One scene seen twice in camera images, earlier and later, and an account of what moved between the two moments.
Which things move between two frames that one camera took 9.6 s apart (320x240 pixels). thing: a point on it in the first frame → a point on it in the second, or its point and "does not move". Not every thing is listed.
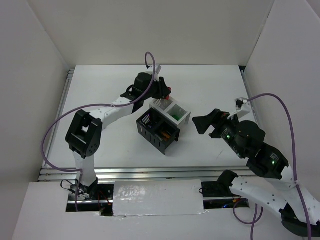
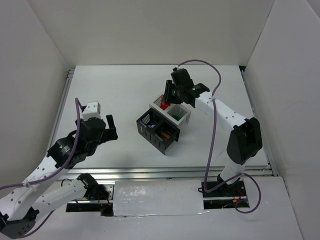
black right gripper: (216, 125) → (170, 92)
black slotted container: (158, 131) does not move
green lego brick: (177, 117) does not move
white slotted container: (171, 110) does not move
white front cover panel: (161, 197) does not move
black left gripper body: (160, 87) → (108, 132)
